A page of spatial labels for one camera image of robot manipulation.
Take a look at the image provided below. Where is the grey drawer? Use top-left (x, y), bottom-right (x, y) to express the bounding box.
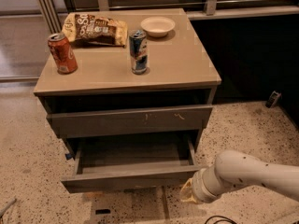
top-left (62, 136), bottom-right (199, 193)
top-left (47, 105), bottom-right (212, 138)

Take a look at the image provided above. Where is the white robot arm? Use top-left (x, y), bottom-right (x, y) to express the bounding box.
top-left (179, 150), bottom-right (299, 204)

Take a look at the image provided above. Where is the grey top drawer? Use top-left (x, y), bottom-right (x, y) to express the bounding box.
top-left (47, 105), bottom-right (212, 138)

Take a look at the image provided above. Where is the grey drawer cabinet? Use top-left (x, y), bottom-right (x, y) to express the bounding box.
top-left (34, 9), bottom-right (221, 154)

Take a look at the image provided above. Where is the small black floor device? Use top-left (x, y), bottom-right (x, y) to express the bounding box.
top-left (265, 91), bottom-right (281, 108)

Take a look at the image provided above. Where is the blue energy drink can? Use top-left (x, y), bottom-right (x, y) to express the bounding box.
top-left (129, 30), bottom-right (148, 75)

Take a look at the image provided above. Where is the white bowl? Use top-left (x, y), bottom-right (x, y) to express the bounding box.
top-left (141, 17), bottom-right (175, 37)

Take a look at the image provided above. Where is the red soda can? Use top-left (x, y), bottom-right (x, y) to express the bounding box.
top-left (48, 33), bottom-right (78, 75)

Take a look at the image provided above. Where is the brown chip bag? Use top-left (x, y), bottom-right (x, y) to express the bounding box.
top-left (62, 13), bottom-right (128, 47)

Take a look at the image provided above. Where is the black floor cable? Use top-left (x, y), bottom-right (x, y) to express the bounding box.
top-left (204, 215), bottom-right (238, 224)

